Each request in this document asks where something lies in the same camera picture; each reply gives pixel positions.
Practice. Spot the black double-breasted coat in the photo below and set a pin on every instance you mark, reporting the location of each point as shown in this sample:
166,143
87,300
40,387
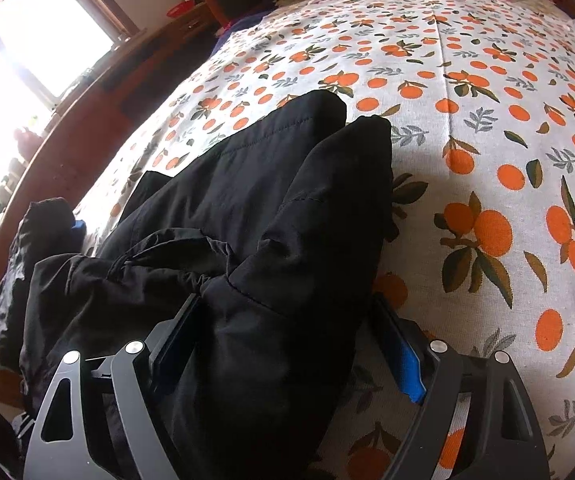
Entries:
279,230

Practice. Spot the folded black garment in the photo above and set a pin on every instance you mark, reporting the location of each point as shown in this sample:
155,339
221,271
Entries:
44,231

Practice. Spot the wooden desk cabinet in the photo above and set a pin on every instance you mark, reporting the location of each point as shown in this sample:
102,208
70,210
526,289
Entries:
97,124

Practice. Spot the red bowl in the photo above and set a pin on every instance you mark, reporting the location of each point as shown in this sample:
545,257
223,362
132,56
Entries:
180,8

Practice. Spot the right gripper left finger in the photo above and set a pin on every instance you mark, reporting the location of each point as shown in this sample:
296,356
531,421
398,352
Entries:
90,398

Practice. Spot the window with wooden frame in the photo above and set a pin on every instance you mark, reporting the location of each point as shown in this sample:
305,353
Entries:
46,48

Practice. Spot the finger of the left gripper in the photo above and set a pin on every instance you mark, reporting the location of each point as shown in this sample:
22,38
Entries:
79,227

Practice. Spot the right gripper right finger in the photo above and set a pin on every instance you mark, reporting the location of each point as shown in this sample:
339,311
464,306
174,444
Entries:
501,437

